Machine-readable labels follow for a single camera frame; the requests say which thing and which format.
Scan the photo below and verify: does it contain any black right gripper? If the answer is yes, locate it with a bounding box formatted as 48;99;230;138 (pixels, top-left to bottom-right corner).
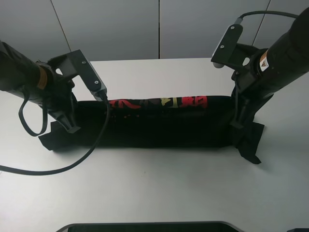
230;43;273;129

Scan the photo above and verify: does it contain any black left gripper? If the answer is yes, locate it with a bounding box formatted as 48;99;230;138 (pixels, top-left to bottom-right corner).
36;49;89;133

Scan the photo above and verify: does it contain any black printed t-shirt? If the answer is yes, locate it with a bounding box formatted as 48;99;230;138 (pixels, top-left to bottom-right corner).
38;94;266;165

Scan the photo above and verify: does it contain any dark robot base front edge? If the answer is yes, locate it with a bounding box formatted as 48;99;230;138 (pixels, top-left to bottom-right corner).
59;221;241;232

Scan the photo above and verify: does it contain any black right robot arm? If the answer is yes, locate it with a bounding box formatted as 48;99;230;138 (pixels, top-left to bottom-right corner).
231;9;309;129

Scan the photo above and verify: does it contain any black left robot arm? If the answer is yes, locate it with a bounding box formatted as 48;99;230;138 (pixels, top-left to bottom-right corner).
0;42;80;137

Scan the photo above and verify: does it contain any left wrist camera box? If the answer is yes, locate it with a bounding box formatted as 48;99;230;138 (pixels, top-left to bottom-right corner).
80;59;107;102

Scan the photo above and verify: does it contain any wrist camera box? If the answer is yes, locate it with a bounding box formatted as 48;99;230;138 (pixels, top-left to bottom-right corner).
211;18;243;69
80;59;107;102

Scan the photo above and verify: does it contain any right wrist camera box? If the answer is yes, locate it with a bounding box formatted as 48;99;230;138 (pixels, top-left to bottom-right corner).
211;18;243;69

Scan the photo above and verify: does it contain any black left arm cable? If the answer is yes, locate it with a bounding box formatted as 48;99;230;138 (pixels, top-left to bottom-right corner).
0;91;112;176

